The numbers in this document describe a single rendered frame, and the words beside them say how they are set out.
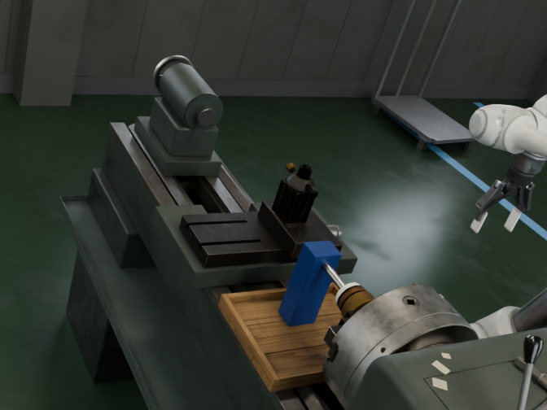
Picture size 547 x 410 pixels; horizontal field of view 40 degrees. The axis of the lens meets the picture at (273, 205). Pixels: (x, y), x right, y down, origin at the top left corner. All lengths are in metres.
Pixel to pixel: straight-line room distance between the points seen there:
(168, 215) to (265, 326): 0.45
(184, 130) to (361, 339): 1.10
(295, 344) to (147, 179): 0.79
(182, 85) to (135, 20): 2.41
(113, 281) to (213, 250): 0.60
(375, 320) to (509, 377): 0.27
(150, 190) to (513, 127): 1.07
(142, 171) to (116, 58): 2.50
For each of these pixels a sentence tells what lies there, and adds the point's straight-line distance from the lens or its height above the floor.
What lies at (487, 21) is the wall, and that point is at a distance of 6.77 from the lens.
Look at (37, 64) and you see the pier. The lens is 4.49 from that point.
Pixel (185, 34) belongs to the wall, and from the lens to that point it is 4.98.
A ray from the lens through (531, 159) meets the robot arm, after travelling 2.13.
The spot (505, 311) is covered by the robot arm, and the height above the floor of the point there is 1.09.
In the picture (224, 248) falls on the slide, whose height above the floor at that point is 0.97.
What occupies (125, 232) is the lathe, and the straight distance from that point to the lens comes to 2.44.
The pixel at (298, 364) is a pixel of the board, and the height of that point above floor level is 0.88.
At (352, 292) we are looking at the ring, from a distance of 1.71.
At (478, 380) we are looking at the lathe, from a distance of 1.40.
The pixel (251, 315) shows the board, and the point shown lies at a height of 0.89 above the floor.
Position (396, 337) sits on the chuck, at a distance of 1.49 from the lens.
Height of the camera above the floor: 2.06
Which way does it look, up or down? 30 degrees down
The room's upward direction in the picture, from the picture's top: 19 degrees clockwise
